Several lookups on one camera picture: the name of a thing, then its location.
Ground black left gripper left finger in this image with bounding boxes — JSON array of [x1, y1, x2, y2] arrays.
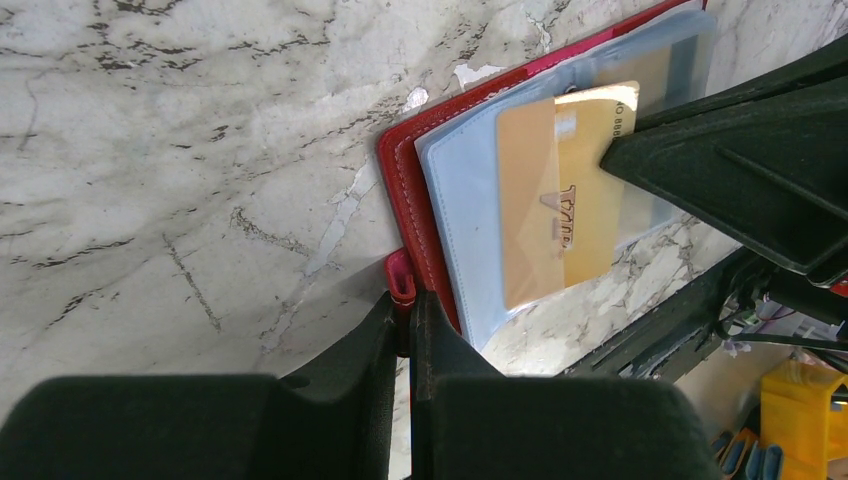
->
[[1, 296, 396, 479]]

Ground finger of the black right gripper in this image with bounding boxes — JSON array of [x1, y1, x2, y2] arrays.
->
[[601, 38, 847, 288]]

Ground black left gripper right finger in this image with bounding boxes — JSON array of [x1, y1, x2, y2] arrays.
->
[[410, 292, 721, 479]]

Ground red card holder wallet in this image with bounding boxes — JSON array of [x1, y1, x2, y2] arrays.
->
[[377, 1, 716, 350]]

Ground yellow plastic object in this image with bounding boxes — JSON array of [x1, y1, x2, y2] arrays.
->
[[760, 360, 847, 479]]

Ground blue clips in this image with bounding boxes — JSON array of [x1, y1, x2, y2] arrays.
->
[[710, 428, 784, 480]]

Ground black mounting rail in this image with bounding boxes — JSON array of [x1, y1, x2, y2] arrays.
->
[[562, 248, 769, 382]]

